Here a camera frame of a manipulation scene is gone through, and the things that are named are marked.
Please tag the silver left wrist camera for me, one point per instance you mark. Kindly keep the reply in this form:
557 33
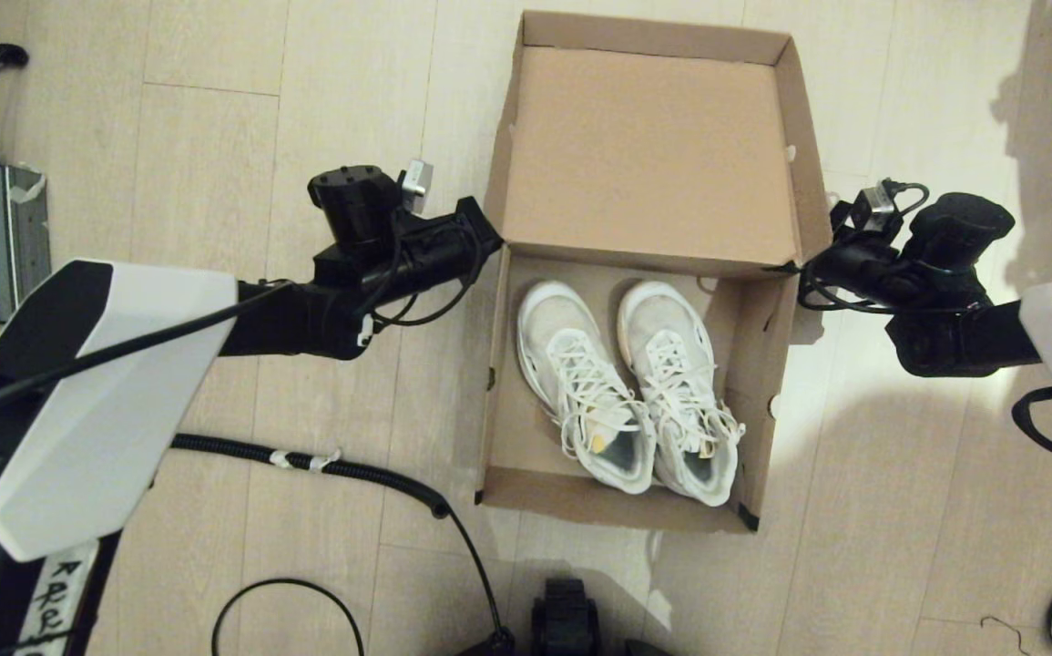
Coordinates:
416 182

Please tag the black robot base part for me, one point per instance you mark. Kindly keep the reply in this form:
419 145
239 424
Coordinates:
565 620

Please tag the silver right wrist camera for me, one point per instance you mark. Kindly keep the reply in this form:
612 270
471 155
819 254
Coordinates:
876 205

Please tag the white lace-up sneaker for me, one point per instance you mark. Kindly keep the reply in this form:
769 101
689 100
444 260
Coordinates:
662 323
553 328

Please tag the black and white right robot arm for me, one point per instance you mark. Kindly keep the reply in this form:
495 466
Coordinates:
954 337

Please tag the brown cardboard shoe box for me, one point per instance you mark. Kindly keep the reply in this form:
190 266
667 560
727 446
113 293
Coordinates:
644 155

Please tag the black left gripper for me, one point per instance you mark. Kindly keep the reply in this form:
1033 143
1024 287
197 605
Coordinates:
444 251

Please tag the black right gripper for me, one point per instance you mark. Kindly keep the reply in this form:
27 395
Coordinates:
858 273

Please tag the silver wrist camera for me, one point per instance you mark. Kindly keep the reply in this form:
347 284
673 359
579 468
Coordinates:
876 205
416 182

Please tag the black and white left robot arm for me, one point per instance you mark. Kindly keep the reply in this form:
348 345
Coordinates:
107 410

